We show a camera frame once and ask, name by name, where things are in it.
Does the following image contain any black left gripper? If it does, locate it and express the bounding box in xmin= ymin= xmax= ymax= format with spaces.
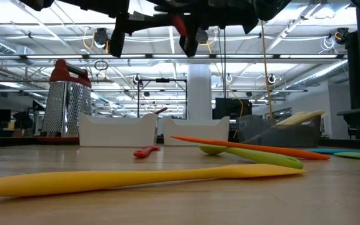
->
xmin=126 ymin=0 xmax=259 ymax=58

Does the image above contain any black looped cable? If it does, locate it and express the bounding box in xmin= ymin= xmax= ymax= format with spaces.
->
xmin=217 ymin=26 xmax=228 ymax=99

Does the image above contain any red and steel box grater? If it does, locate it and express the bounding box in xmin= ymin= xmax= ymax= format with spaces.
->
xmin=37 ymin=58 xmax=93 ymax=145

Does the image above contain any black rectangular panel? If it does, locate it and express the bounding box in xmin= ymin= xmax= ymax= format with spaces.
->
xmin=214 ymin=97 xmax=253 ymax=120

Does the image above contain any white pillar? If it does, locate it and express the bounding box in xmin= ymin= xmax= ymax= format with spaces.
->
xmin=187 ymin=64 xmax=213 ymax=120

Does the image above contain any black metal frame rig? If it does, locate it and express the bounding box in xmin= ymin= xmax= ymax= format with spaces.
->
xmin=137 ymin=78 xmax=188 ymax=119

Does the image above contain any yellow silicone spatula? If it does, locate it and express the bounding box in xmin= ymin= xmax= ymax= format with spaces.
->
xmin=0 ymin=163 xmax=308 ymax=198

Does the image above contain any silver ventilation duct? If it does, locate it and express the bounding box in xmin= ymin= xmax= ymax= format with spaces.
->
xmin=287 ymin=61 xmax=349 ymax=90

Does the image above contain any white plastic bin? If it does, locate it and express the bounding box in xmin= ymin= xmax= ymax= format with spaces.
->
xmin=162 ymin=116 xmax=231 ymax=147
xmin=77 ymin=112 xmax=159 ymax=148

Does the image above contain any lime green silicone spoon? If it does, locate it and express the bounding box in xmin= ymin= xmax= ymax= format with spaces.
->
xmin=198 ymin=144 xmax=304 ymax=170

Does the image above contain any red silicone spoon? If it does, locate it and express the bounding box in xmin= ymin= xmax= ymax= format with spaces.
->
xmin=171 ymin=14 xmax=188 ymax=38

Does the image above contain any black aluminium table frame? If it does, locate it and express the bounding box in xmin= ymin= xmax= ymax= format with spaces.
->
xmin=0 ymin=136 xmax=360 ymax=149

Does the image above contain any yellow hanging cable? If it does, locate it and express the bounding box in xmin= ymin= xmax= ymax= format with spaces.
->
xmin=260 ymin=20 xmax=274 ymax=120

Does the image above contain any blue silicone spatula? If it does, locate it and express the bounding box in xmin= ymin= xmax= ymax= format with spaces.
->
xmin=304 ymin=147 xmax=360 ymax=156

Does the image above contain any orange silicone spatula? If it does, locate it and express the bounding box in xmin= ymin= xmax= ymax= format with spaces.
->
xmin=170 ymin=135 xmax=331 ymax=161

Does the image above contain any red silicone spatula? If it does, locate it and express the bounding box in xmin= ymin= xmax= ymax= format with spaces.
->
xmin=132 ymin=145 xmax=161 ymax=159

